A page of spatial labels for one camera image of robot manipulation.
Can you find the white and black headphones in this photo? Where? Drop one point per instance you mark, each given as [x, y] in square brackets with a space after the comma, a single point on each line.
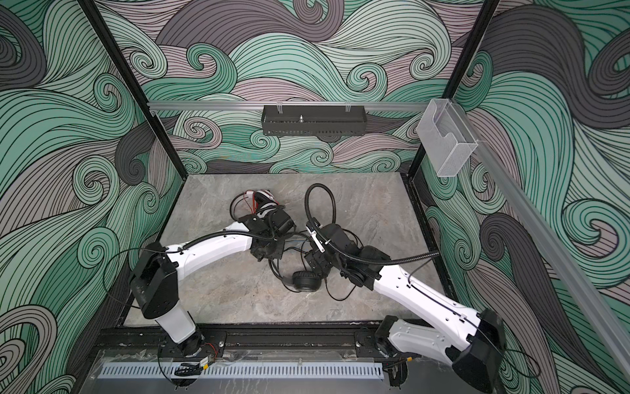
[258, 201]

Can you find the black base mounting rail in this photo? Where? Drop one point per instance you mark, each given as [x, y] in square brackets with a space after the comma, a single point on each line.
[353, 339]

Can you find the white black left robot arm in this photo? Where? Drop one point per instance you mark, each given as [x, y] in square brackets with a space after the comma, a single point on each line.
[155, 279]

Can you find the white slotted cable duct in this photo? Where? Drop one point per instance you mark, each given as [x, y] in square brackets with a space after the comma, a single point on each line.
[249, 370]

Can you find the black vertical frame post left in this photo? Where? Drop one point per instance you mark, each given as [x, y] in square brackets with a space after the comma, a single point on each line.
[106, 38]

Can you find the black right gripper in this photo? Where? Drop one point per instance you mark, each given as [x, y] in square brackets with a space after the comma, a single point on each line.
[324, 263]

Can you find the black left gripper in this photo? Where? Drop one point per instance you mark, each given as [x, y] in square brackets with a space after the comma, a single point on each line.
[279, 253]

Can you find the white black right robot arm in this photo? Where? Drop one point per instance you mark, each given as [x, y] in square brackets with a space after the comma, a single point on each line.
[472, 342]

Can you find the black vertical frame post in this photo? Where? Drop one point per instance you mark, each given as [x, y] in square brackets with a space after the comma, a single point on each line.
[106, 38]
[414, 176]

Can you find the grey mesh wall holder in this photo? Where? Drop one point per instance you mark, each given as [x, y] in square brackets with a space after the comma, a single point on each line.
[447, 136]

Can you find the black vertical frame post right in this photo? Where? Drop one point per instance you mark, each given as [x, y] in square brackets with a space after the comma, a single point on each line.
[414, 176]

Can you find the black perforated wall tray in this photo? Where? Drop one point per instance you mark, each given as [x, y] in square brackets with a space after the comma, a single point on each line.
[327, 123]

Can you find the black and blue headphones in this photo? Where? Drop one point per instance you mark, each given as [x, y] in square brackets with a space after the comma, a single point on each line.
[306, 280]

